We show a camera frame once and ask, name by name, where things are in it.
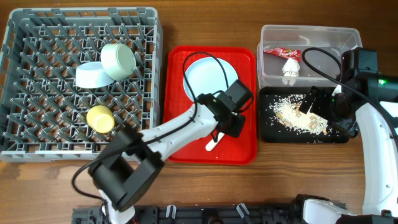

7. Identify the white plastic spoon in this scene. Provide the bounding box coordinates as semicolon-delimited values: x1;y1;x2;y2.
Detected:
205;133;224;152

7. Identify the white rice pile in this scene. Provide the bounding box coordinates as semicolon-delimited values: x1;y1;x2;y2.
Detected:
269;95;330;136

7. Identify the green bowl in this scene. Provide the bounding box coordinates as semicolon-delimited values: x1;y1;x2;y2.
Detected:
100;44;136;81

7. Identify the yellow plastic cup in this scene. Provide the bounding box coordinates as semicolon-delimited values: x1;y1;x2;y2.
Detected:
86;105;114;134

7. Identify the light blue small bowl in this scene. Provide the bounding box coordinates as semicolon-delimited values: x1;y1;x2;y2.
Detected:
75;62;114;89

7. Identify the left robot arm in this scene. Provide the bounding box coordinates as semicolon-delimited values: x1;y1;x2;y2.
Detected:
88;91;252;223

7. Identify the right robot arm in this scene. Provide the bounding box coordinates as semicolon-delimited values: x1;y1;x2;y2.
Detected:
299;47;397;224

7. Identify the black waste tray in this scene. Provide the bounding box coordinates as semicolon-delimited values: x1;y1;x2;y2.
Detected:
257;86;349;144

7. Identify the grey dishwasher rack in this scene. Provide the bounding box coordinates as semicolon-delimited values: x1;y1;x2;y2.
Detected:
1;7;163;162

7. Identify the red plastic tray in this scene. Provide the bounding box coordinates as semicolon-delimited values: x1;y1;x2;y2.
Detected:
163;45;257;165

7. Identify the white crumpled tissue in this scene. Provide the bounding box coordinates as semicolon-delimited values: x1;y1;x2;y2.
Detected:
282;58;300;77

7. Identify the red snack wrapper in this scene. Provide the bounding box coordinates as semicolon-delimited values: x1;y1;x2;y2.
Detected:
264;47;302;62

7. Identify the clear plastic bin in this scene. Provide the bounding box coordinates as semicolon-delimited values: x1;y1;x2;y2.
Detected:
257;24;363;88

